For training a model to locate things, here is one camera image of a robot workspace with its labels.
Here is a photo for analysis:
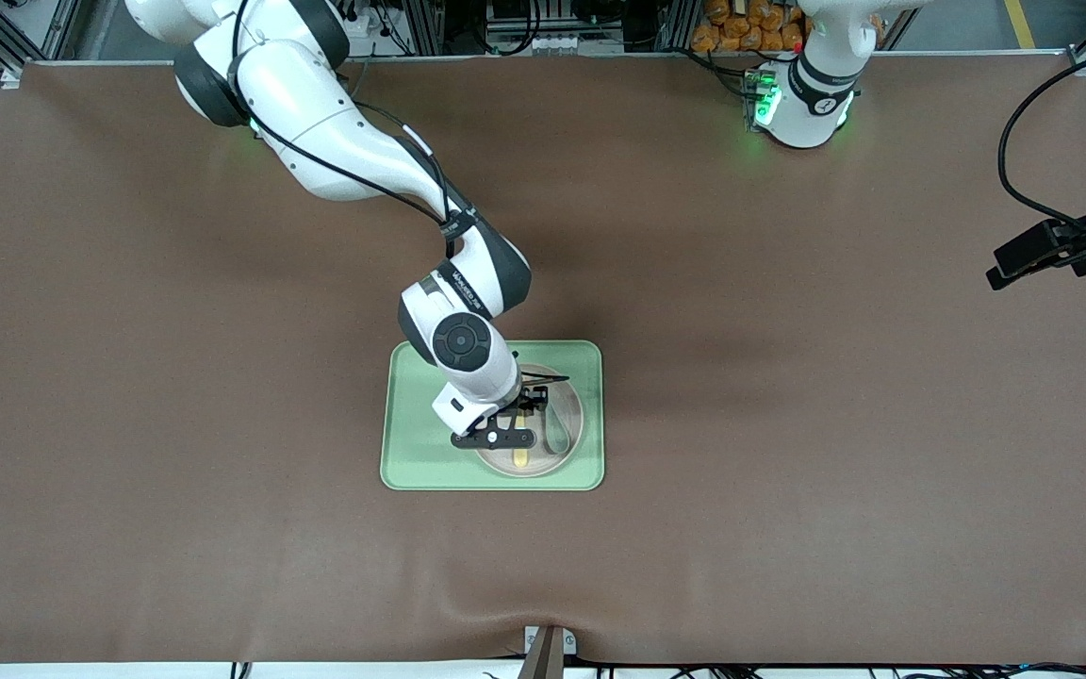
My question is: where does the white power strip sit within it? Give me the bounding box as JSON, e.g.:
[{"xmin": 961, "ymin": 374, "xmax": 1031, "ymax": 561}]
[{"xmin": 345, "ymin": 5, "xmax": 399, "ymax": 41}]

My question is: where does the brown table mat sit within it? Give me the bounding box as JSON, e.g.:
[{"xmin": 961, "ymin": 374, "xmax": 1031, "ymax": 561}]
[{"xmin": 0, "ymin": 54, "xmax": 1086, "ymax": 666}]

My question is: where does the white connector row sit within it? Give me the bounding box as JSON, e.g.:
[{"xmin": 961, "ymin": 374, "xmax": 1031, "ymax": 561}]
[{"xmin": 489, "ymin": 36, "xmax": 625, "ymax": 56}]

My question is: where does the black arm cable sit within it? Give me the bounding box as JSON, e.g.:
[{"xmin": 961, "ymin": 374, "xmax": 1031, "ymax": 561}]
[
  {"xmin": 230, "ymin": 0, "xmax": 570, "ymax": 388},
  {"xmin": 997, "ymin": 45, "xmax": 1086, "ymax": 254}
]

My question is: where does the base box with green light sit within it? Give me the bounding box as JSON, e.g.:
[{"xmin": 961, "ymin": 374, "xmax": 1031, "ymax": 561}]
[{"xmin": 744, "ymin": 68, "xmax": 783, "ymax": 131}]

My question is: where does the pile of orange packets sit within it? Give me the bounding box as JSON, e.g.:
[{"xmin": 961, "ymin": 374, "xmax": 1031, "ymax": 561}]
[{"xmin": 691, "ymin": 0, "xmax": 808, "ymax": 54}]

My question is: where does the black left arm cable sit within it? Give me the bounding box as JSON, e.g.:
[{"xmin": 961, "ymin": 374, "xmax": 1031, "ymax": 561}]
[{"xmin": 997, "ymin": 45, "xmax": 1086, "ymax": 254}]

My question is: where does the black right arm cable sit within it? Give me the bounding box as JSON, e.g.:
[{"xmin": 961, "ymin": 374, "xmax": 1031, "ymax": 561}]
[{"xmin": 230, "ymin": 0, "xmax": 570, "ymax": 388}]

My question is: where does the light green rectangular tray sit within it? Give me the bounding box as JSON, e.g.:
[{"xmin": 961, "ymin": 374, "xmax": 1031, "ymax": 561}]
[{"xmin": 380, "ymin": 339, "xmax": 606, "ymax": 492}]

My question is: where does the pale green spoon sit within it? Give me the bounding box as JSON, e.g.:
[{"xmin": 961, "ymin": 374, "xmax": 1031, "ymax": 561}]
[{"xmin": 540, "ymin": 382, "xmax": 575, "ymax": 454}]

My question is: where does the beige round plate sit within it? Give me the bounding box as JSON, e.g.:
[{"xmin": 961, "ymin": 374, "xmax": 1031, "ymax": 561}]
[{"xmin": 472, "ymin": 363, "xmax": 587, "ymax": 479}]

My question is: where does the metal table edge clamp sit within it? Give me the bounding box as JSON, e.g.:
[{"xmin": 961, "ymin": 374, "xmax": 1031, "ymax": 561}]
[{"xmin": 522, "ymin": 625, "xmax": 578, "ymax": 679}]

